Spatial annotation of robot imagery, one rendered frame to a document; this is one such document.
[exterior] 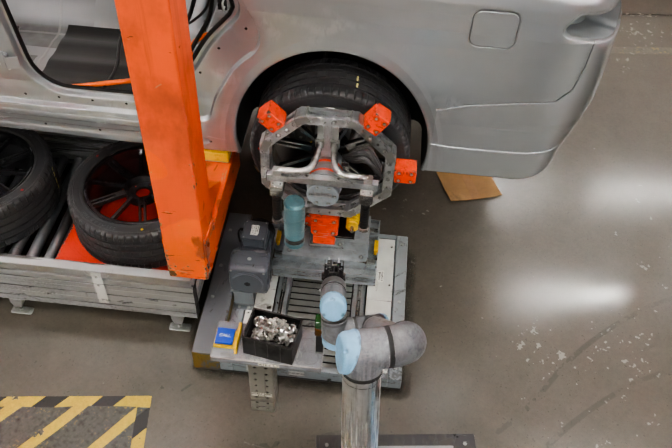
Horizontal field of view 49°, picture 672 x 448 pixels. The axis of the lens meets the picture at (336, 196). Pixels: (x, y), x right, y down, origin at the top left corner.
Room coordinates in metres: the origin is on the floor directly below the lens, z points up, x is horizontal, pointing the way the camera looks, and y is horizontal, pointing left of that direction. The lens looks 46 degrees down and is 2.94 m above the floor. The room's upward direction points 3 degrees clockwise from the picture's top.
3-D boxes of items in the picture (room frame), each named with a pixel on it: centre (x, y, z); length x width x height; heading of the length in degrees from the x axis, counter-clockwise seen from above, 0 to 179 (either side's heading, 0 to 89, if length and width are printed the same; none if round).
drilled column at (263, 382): (1.58, 0.26, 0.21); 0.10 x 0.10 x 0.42; 86
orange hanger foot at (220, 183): (2.24, 0.55, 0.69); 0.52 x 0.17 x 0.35; 176
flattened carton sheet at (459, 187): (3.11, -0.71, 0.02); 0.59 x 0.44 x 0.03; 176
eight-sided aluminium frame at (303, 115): (2.18, 0.04, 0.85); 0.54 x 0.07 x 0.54; 86
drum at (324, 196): (2.11, 0.05, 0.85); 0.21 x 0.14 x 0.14; 176
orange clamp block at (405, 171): (2.17, -0.27, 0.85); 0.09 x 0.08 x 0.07; 86
